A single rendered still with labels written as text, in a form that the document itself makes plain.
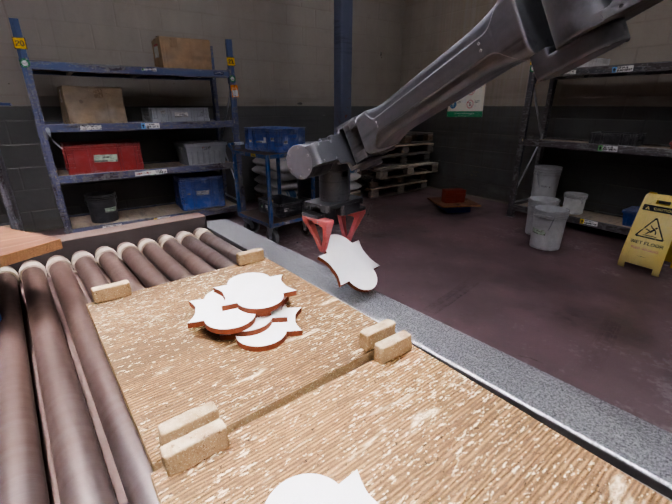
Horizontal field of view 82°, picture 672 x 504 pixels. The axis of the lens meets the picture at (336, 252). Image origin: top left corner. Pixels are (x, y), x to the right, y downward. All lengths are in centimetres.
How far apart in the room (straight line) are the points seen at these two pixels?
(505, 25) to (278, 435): 45
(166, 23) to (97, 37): 73
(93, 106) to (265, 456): 422
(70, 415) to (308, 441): 28
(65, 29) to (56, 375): 463
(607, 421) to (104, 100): 440
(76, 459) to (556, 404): 54
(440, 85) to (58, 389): 60
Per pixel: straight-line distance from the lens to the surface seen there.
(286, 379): 51
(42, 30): 510
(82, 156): 442
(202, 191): 470
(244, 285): 66
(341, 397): 48
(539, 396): 57
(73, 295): 88
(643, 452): 56
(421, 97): 52
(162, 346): 61
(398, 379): 51
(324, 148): 65
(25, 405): 63
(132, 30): 519
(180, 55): 459
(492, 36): 44
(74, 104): 445
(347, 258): 75
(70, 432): 55
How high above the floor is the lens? 125
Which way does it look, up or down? 21 degrees down
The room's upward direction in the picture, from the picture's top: straight up
